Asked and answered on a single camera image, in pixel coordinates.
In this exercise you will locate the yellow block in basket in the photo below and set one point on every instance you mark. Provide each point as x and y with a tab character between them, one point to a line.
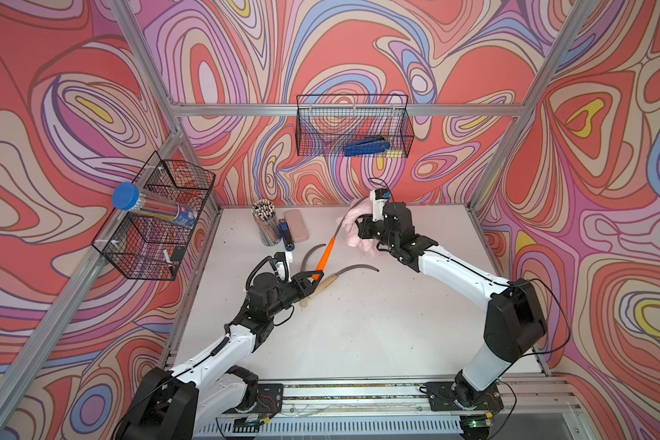
393	154

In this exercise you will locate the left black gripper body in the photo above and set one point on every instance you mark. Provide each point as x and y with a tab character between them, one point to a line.
284	298

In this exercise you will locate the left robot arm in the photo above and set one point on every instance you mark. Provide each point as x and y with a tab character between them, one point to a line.
172	404

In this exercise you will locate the blue capped pencil tube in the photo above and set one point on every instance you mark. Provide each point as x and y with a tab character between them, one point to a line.
128	197

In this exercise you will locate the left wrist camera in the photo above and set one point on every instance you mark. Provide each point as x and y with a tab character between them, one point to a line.
282	263

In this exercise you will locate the pink eraser block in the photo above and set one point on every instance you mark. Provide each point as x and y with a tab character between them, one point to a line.
297	227

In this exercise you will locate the pink terry rag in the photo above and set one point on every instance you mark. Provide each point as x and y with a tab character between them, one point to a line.
350	225

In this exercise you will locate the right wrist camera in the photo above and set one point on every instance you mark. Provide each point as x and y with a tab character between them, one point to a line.
379	198

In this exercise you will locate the left wire basket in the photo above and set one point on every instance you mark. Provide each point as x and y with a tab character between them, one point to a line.
144	248

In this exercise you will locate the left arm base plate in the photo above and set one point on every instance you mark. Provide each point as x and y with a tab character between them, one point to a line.
258	399

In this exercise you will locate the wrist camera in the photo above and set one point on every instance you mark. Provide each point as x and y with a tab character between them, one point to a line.
282	263
379	198

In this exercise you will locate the blue tool in basket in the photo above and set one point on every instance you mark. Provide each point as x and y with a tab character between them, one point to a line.
367	146

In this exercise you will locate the wooden handled sickle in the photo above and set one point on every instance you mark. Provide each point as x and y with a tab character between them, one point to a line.
304	302
333	277

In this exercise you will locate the back wire basket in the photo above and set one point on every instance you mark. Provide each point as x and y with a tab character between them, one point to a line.
326	122

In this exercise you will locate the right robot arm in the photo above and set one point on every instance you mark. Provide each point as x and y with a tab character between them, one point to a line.
514	317

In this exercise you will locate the aluminium front rail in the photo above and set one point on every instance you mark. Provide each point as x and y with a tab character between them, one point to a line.
534	408

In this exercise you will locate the blue black stapler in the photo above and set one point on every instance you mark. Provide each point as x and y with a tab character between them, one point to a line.
286	234

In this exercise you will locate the wire basket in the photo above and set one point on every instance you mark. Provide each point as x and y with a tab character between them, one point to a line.
144	248
326	122

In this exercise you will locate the orange handled sickle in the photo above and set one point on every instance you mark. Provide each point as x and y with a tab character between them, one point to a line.
329	248

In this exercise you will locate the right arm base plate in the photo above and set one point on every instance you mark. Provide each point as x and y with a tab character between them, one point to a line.
450	396

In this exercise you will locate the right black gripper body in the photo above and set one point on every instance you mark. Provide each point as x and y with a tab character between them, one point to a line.
377	229

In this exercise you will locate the pencil cup on table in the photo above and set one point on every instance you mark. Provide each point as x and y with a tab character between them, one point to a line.
264	214

